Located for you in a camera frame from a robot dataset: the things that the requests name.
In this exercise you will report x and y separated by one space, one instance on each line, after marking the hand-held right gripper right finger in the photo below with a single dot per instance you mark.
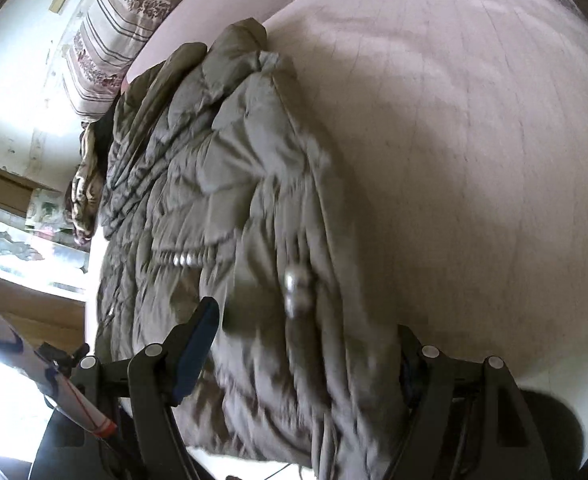
439 385

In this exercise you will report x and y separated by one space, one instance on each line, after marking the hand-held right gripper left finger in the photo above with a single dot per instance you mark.
196 350

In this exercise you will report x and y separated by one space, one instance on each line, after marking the olive quilted hooded jacket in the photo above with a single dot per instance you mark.
254 200

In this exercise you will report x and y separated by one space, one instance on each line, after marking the white printed tube red band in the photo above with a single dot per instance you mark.
33 365

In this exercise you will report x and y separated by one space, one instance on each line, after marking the floral printed panel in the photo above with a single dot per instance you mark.
53 215

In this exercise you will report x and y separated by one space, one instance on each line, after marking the beige brown floral cloth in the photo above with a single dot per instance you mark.
86 185

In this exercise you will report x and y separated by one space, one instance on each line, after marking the pink sofa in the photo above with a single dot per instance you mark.
449 160

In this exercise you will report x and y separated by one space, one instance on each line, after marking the long striped floral cushion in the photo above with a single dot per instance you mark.
118 25

